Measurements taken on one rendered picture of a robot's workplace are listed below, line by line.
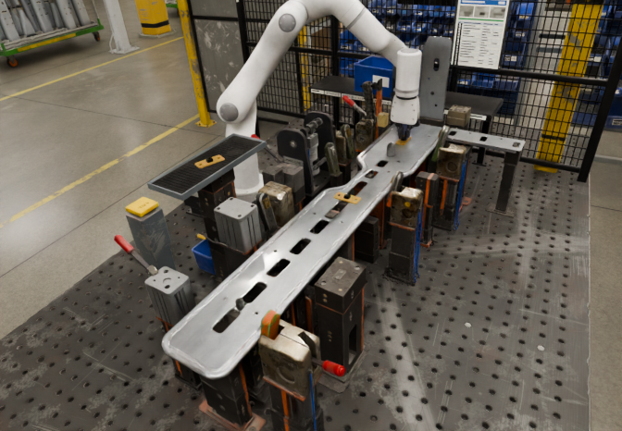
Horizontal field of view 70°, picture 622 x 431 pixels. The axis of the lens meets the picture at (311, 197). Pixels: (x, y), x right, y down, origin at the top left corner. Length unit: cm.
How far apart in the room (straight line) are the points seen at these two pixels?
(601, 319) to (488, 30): 152
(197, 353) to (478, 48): 171
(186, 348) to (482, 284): 99
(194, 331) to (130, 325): 54
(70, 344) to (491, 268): 138
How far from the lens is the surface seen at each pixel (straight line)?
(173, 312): 112
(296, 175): 142
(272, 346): 92
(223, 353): 101
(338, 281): 108
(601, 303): 279
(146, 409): 136
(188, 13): 447
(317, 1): 162
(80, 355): 156
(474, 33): 217
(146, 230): 122
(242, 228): 119
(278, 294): 110
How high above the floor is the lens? 177
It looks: 32 degrees down
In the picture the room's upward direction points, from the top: 4 degrees counter-clockwise
